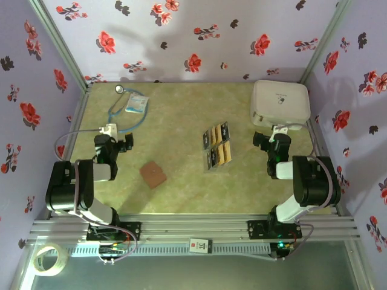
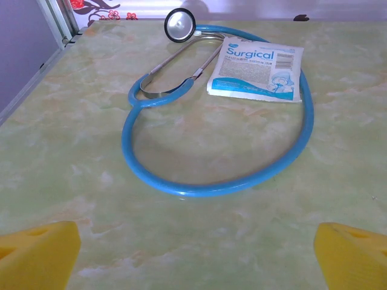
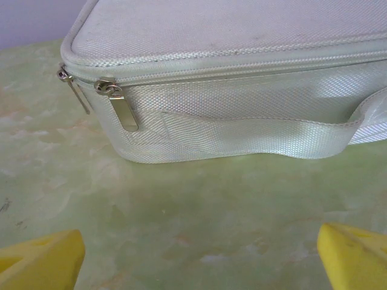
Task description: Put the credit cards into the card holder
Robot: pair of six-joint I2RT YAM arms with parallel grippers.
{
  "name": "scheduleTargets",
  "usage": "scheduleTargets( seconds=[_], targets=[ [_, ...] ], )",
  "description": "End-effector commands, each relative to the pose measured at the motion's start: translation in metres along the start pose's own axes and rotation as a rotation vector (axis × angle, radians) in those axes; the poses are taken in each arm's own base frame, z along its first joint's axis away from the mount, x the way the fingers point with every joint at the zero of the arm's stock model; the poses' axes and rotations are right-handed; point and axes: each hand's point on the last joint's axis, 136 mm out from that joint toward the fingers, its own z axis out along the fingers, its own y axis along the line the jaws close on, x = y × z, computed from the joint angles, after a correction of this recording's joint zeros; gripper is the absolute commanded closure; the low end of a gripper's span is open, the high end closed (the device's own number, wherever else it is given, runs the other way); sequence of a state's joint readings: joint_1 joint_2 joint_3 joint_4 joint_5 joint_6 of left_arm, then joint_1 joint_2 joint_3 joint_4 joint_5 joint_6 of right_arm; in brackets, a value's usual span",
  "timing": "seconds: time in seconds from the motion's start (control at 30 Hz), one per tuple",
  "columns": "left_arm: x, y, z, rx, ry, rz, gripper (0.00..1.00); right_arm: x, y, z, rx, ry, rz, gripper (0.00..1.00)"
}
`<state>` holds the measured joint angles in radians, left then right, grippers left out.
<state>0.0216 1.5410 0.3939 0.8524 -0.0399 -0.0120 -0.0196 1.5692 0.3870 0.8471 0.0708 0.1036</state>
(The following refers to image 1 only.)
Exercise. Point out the aluminium corner post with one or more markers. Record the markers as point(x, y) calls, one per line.
point(323, 45)
point(60, 45)

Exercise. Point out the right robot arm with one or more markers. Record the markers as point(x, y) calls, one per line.
point(314, 181)

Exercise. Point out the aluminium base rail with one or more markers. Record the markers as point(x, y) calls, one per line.
point(193, 228)

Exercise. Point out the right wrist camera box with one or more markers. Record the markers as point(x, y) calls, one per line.
point(279, 131)

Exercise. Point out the gold credit card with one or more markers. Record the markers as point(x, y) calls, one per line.
point(213, 135)
point(228, 151)
point(222, 154)
point(218, 133)

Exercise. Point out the white zip case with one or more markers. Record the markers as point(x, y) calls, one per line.
point(279, 102)

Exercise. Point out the small controller circuit board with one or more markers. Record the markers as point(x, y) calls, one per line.
point(284, 246)
point(110, 249)

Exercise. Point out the red white label tag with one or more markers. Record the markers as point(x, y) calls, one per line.
point(200, 245)

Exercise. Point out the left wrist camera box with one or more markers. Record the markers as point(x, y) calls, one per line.
point(108, 129)

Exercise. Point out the white blue sealed packet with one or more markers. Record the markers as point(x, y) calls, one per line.
point(136, 103)

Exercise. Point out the aluminium side rail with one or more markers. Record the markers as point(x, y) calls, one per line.
point(318, 137)
point(76, 121)

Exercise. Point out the brown leather card holder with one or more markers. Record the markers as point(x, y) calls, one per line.
point(152, 174)

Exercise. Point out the blue stethoscope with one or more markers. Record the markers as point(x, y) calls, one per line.
point(119, 88)

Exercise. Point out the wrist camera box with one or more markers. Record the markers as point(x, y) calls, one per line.
point(108, 129)
point(279, 131)

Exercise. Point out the clear tape roll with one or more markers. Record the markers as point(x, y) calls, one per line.
point(50, 273)

